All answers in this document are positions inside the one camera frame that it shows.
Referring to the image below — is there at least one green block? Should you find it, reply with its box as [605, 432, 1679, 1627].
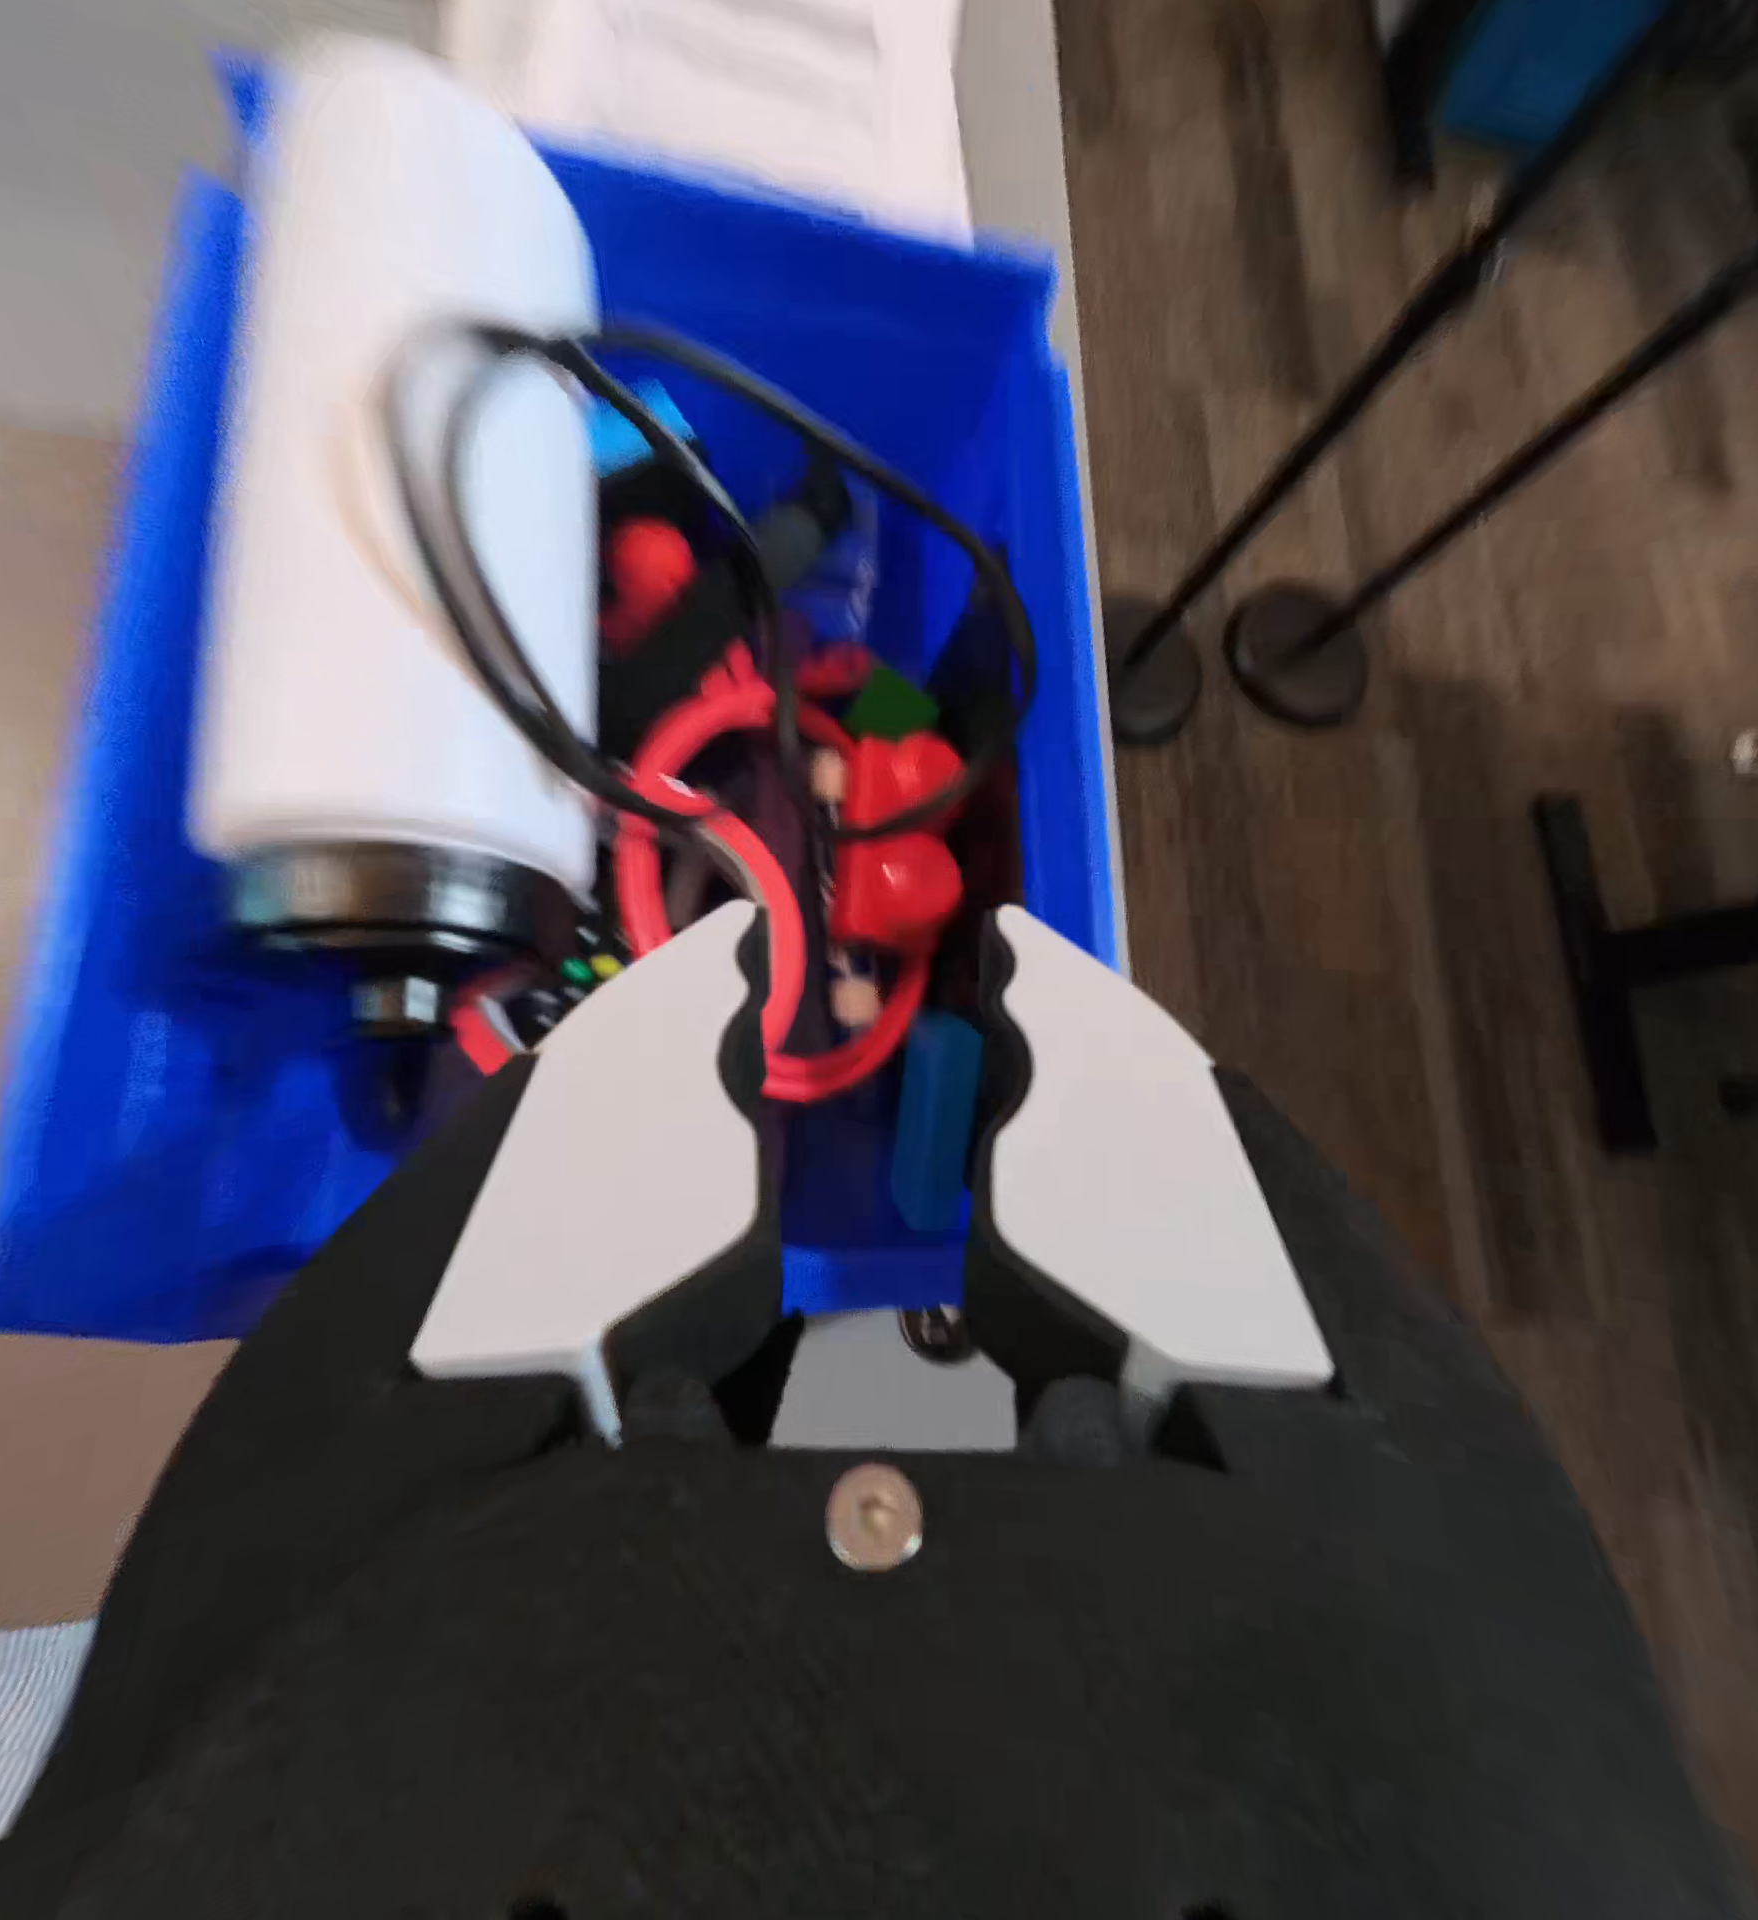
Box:
[841, 665, 943, 745]

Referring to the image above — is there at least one white bottle with black cap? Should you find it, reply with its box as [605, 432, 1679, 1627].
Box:
[189, 41, 614, 1040]

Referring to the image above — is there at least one blue plastic bin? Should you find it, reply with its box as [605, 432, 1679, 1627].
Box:
[0, 52, 1125, 1345]

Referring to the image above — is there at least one blue box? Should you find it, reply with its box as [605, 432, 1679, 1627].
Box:
[1432, 0, 1687, 154]

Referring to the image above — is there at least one light blue piece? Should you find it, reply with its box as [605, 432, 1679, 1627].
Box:
[585, 374, 710, 484]

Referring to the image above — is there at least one blue plastic bar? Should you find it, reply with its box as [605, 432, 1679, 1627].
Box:
[889, 1010, 990, 1240]

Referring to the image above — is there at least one red cable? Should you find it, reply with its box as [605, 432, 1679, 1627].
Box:
[613, 659, 943, 1106]

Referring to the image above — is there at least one red round knob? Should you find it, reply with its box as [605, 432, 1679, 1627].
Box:
[600, 515, 702, 649]

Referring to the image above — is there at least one red plastic block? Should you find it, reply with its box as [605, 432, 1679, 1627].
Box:
[835, 731, 971, 844]
[824, 837, 966, 949]

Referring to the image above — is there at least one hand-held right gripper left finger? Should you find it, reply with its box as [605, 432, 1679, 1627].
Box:
[409, 900, 783, 1444]

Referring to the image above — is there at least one white paper sheet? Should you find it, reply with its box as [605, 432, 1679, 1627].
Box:
[441, 0, 973, 244]

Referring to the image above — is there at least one black cable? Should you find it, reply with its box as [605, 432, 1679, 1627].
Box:
[377, 323, 1041, 844]

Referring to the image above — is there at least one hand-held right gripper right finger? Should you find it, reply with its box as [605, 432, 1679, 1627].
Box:
[966, 905, 1335, 1393]

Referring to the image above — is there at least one black round-base stand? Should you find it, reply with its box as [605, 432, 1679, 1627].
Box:
[1104, 91, 1548, 745]
[1224, 119, 1758, 731]

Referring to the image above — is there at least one black metal frame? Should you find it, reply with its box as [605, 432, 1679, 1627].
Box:
[1531, 793, 1758, 1159]

